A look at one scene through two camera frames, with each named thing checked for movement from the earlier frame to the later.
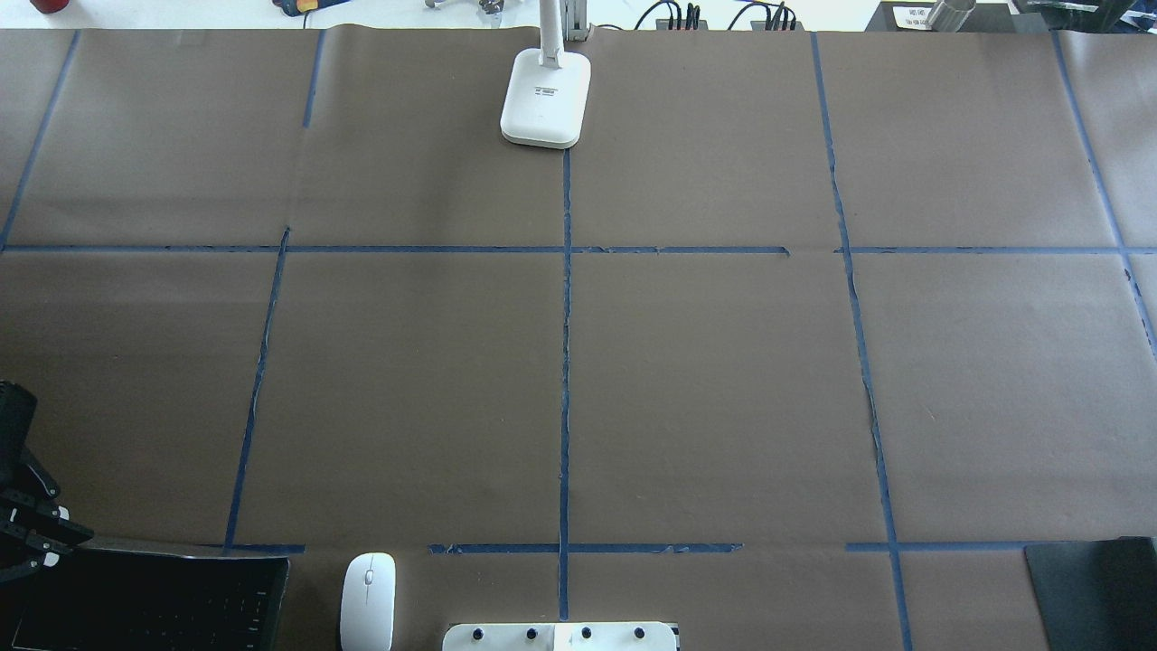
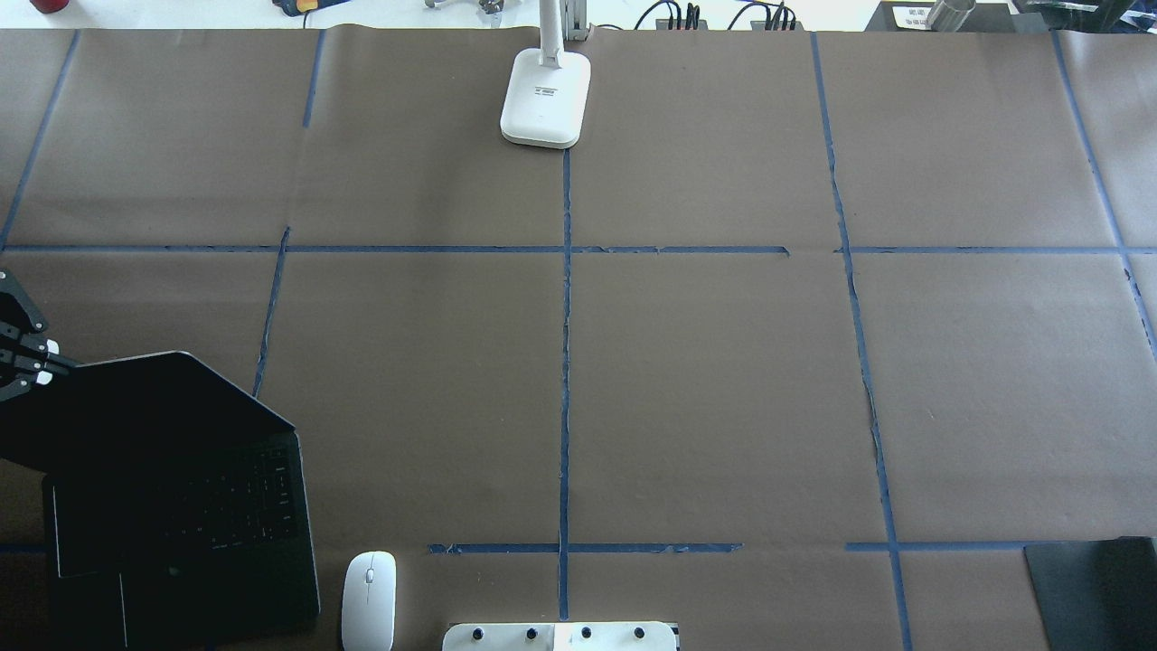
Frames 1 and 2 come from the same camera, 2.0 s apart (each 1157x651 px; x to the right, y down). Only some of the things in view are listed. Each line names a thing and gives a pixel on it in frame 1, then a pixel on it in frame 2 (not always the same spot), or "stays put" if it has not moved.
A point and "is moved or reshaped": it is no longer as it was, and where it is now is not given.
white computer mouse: x=369 y=602 stays put
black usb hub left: x=681 y=24 stays put
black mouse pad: x=1097 y=595 stays put
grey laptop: x=116 y=595 is moved or reshaped
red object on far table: x=50 y=6 stays put
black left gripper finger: x=48 y=522 → x=48 y=347
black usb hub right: x=776 y=25 stays put
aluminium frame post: x=574 y=19 stays put
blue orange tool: x=296 y=7 stays put
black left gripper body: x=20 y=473 → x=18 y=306
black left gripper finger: x=23 y=553 → x=23 y=385
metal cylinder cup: x=950 y=15 stays put
